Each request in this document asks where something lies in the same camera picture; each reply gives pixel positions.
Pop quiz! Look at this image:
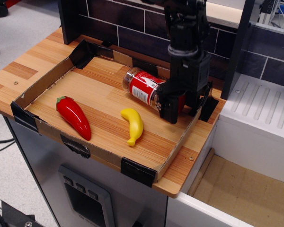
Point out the dark grey upright post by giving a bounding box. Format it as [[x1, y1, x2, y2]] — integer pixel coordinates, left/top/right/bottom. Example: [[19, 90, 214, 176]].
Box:
[[221, 0, 256, 100]]

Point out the black floor cable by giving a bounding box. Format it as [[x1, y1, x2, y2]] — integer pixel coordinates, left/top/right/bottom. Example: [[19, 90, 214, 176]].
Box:
[[0, 138, 16, 156]]

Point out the red-lidded spice bottle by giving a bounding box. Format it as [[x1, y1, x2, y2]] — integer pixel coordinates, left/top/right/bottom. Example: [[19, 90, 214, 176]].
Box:
[[122, 67, 187, 114]]

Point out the yellow toy banana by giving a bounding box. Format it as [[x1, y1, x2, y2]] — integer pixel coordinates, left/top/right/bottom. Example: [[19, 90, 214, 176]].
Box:
[[120, 108, 143, 146]]

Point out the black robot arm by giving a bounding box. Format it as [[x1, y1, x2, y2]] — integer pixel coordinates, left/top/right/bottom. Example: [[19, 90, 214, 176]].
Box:
[[146, 0, 211, 124]]

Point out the red toy chili pepper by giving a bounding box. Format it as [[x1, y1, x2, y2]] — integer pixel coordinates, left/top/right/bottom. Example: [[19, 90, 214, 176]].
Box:
[[56, 96, 91, 141]]

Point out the white toy sink unit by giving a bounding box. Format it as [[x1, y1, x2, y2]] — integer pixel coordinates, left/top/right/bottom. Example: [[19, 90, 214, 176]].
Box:
[[166, 75, 284, 227]]

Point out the grey toy oven front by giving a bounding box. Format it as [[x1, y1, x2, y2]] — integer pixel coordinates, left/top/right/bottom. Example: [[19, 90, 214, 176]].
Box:
[[59, 166, 115, 227]]

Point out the taped cardboard fence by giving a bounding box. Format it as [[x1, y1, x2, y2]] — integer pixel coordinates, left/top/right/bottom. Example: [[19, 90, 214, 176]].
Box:
[[11, 40, 223, 190]]

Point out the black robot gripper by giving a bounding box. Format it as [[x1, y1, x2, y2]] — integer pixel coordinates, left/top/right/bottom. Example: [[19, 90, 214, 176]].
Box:
[[157, 45, 212, 124]]

